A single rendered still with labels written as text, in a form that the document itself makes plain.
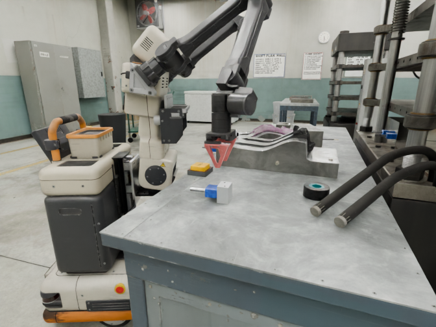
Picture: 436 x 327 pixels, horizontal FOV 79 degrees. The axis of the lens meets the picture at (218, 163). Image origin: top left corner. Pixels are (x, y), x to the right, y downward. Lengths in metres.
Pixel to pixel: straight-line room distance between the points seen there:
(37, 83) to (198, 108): 3.97
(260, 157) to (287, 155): 0.11
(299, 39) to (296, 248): 7.99
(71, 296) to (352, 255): 1.24
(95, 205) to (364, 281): 1.04
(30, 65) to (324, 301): 6.56
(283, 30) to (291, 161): 7.54
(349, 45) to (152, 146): 4.87
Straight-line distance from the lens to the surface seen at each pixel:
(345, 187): 0.87
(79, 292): 1.50
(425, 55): 1.23
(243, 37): 0.90
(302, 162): 1.11
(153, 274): 0.73
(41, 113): 6.71
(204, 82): 8.91
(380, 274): 0.64
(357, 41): 5.76
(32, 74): 6.72
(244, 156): 1.14
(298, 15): 8.58
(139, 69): 1.09
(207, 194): 0.83
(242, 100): 0.70
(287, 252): 0.63
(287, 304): 0.63
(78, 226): 1.35
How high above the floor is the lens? 1.15
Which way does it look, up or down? 17 degrees down
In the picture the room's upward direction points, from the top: straight up
